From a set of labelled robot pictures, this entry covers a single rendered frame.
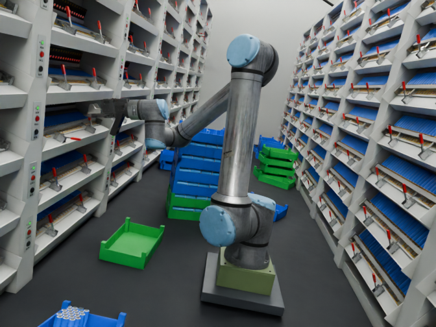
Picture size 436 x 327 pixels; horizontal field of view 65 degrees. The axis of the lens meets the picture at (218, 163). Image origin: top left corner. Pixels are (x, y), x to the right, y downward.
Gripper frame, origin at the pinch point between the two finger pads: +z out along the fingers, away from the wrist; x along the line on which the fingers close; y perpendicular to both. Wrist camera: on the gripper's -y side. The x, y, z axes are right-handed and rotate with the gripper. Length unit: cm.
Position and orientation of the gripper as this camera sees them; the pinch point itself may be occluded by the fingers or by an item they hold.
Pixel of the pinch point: (87, 115)
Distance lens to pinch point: 167.2
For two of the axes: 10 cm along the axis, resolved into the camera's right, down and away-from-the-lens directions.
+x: -0.7, 2.3, -9.7
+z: -10.0, 0.1, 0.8
